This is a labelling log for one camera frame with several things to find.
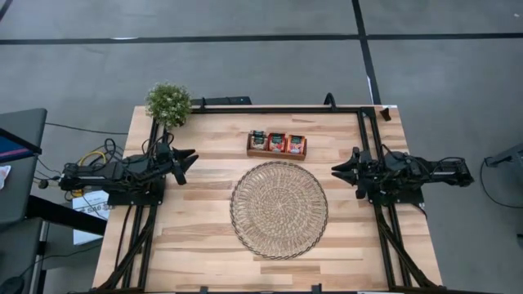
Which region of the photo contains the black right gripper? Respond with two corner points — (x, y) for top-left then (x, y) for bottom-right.
(331, 146), (386, 201)

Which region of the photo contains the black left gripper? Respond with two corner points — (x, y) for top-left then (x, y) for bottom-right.
(152, 147), (200, 186)

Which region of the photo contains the orange tea bag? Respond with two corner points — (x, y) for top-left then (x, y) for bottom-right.
(286, 134), (306, 155)

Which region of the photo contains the red strawberry tea bag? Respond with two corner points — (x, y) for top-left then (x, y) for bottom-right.
(267, 132), (287, 154)

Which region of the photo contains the wooden tea organiser box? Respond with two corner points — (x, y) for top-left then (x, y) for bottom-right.
(246, 130), (308, 162)

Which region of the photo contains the green potted plant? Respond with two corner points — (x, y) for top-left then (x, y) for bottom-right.
(145, 81), (193, 131)

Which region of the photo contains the black mounting bar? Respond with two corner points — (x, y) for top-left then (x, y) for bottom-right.
(190, 96), (253, 108)

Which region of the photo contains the round woven straw placemat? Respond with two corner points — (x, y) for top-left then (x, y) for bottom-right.
(229, 161), (329, 261)

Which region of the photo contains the white paper sheet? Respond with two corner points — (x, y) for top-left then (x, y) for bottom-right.
(72, 189), (111, 246)

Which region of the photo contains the black desk crossbar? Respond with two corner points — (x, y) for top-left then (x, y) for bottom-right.
(26, 194), (107, 237)

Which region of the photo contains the grey office desk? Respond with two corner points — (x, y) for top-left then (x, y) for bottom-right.
(0, 108), (48, 294)

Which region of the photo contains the dark blue screen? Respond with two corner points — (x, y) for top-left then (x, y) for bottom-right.
(0, 127), (43, 164)

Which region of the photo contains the white crumpled object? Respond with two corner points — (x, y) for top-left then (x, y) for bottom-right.
(0, 164), (12, 191)

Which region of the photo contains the black computer mouse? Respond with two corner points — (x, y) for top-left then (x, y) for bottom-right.
(0, 275), (25, 294)

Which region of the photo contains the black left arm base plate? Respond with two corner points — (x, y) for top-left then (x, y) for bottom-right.
(106, 179), (167, 207)

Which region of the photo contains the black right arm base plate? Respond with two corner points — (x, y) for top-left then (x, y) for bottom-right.
(364, 171), (425, 205)

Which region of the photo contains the black cable bundle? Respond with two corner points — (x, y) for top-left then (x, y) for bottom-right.
(34, 137), (126, 201)

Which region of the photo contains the black aluminium table frame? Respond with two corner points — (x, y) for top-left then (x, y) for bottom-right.
(92, 104), (445, 294)

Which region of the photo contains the yellow cable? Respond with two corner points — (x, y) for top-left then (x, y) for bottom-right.
(69, 149), (108, 198)

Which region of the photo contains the thin black floor cable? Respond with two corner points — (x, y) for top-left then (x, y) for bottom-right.
(44, 121), (129, 136)

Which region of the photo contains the long black floor cable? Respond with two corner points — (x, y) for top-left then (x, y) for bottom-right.
(479, 157), (523, 210)

